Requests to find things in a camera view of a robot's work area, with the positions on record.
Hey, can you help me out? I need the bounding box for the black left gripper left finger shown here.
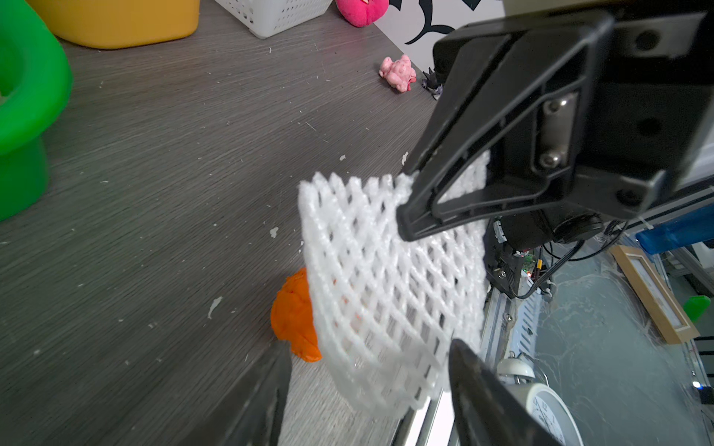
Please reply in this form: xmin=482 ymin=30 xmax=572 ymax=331
xmin=180 ymin=341 xmax=292 ymax=446

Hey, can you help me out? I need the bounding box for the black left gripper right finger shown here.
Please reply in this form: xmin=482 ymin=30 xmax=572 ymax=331
xmin=448 ymin=338 xmax=559 ymax=446

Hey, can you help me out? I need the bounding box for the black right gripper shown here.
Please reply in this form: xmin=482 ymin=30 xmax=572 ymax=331
xmin=396 ymin=1 xmax=713 ymax=242

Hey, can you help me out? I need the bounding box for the orange being unwrapped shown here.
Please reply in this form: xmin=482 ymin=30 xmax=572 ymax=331
xmin=271 ymin=268 xmax=323 ymax=362

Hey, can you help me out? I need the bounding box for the white foam net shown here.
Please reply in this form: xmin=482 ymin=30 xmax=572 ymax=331
xmin=297 ymin=174 xmax=487 ymax=418

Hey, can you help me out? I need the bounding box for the white analog clock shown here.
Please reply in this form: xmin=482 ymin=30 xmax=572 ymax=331
xmin=496 ymin=358 xmax=584 ymax=446

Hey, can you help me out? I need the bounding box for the small black figurine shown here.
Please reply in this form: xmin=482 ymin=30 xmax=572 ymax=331
xmin=421 ymin=68 xmax=444 ymax=100

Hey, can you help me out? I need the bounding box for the small pink pig toy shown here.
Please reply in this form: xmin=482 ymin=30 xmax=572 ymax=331
xmin=379 ymin=55 xmax=417 ymax=93

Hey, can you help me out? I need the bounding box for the pink white plush doll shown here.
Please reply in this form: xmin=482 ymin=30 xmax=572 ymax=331
xmin=336 ymin=0 xmax=390 ymax=28

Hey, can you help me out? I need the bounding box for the white perforated plastic basket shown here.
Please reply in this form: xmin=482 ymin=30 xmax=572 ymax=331
xmin=216 ymin=0 xmax=333 ymax=39

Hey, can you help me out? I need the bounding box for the green plastic basket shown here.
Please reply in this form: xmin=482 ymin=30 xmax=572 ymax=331
xmin=1 ymin=1 xmax=73 ymax=220

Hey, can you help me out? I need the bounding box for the yellow plastic tub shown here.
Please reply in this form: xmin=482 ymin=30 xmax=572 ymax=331
xmin=29 ymin=0 xmax=200 ymax=49

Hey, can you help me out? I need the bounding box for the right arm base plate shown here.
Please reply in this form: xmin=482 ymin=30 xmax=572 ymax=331
xmin=485 ymin=213 xmax=554 ymax=299

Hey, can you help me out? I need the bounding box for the wooden picture frame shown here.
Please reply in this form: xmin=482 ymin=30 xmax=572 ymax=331
xmin=609 ymin=245 xmax=699 ymax=345

